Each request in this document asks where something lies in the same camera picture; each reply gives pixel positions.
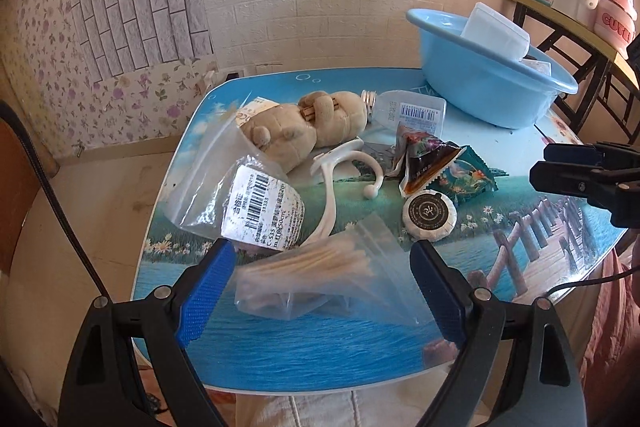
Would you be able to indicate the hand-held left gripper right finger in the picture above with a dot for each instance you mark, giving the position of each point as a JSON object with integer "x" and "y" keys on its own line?
{"x": 440, "y": 287}

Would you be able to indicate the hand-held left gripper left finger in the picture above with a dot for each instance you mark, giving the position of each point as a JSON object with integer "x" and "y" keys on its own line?
{"x": 210, "y": 287}

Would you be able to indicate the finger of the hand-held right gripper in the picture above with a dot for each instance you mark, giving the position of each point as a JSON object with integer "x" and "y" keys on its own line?
{"x": 575, "y": 184}
{"x": 595, "y": 152}

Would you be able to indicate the clear zip bag cotton swabs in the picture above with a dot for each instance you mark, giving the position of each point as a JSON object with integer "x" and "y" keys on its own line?
{"x": 310, "y": 267}

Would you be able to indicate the green snack packet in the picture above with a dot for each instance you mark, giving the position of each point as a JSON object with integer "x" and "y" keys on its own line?
{"x": 465, "y": 177}

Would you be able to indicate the brown triangular snack packet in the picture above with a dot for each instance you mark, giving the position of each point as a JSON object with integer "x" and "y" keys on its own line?
{"x": 425, "y": 167}

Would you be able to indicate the blue plastic basin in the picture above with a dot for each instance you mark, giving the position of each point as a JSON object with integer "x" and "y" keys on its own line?
{"x": 465, "y": 82}

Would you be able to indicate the blue printed desktop table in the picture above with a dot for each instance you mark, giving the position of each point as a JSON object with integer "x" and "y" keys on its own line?
{"x": 500, "y": 257}

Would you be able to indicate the round black wrapped soap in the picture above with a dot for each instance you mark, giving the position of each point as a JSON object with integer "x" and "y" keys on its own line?
{"x": 429, "y": 214}

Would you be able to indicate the folding side table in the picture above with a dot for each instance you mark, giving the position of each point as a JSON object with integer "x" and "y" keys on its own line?
{"x": 622, "y": 67}

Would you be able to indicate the clear zip bag barcode label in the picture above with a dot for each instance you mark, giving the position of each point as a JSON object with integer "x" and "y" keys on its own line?
{"x": 260, "y": 207}

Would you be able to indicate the pink water bottle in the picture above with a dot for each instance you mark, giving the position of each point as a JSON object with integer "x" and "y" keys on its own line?
{"x": 615, "y": 22}

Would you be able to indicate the person's pink garment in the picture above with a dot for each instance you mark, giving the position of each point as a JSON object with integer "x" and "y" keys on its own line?
{"x": 612, "y": 317}

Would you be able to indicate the white plastic hook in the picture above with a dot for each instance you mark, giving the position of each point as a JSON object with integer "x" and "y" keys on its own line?
{"x": 330, "y": 202}

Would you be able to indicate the brown plush toy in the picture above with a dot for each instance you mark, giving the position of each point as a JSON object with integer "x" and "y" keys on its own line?
{"x": 290, "y": 132}

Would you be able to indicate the clear plastic bottle white label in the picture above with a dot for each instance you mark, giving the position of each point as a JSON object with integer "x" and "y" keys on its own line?
{"x": 410, "y": 109}

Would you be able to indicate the cream tissue pack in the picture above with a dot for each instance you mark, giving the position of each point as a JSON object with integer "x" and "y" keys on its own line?
{"x": 255, "y": 107}

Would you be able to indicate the white power adapter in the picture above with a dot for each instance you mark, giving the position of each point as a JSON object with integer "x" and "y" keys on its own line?
{"x": 210, "y": 78}

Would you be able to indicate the brown wooden door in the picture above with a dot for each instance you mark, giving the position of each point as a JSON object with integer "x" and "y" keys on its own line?
{"x": 20, "y": 187}

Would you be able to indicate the small metal wall tap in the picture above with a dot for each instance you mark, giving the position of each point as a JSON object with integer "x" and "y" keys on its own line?
{"x": 78, "y": 150}

